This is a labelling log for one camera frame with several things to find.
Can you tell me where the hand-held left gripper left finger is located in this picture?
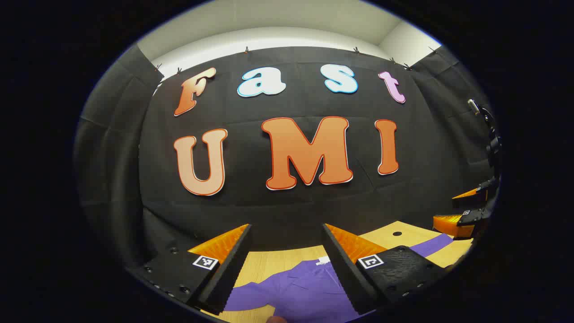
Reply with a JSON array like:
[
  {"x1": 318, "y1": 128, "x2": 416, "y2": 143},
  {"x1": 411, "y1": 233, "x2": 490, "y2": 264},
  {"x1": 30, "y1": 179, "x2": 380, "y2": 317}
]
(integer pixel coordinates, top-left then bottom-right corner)
[{"x1": 129, "y1": 223, "x2": 253, "y2": 316}]

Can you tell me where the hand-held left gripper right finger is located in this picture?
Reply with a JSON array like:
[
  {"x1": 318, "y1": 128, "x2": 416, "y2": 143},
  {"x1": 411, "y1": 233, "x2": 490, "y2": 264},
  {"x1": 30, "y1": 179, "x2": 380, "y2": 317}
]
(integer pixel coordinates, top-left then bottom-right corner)
[{"x1": 321, "y1": 223, "x2": 452, "y2": 315}]

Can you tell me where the purple knit garment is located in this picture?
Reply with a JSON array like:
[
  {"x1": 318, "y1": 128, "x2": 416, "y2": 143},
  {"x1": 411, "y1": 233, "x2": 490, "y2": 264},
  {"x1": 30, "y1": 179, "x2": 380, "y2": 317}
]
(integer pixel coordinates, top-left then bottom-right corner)
[{"x1": 223, "y1": 232, "x2": 454, "y2": 323}]

